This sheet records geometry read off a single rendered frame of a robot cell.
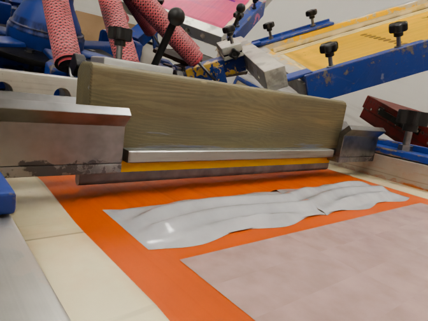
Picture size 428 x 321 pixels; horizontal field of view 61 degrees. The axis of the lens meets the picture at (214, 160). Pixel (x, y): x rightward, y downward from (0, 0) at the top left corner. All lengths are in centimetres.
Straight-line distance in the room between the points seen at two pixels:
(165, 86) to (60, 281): 19
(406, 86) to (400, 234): 218
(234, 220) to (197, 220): 3
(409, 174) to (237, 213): 34
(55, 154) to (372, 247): 24
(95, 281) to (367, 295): 14
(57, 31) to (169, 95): 47
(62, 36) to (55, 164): 50
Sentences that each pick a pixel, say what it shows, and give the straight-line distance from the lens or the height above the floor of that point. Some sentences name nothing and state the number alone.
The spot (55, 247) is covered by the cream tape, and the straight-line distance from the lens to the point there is 22.
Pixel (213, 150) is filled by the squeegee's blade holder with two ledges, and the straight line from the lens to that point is 35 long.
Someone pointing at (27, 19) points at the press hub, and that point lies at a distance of 107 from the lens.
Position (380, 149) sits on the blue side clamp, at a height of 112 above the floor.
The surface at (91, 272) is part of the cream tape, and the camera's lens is 20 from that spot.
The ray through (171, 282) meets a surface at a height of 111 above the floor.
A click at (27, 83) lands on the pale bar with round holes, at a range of 50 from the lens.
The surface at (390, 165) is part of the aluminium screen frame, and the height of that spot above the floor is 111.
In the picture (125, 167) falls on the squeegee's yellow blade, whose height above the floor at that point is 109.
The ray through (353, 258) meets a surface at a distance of 27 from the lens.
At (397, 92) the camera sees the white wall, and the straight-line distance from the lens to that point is 252.
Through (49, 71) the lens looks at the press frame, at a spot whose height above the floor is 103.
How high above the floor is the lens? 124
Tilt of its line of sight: 22 degrees down
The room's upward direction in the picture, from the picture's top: 18 degrees clockwise
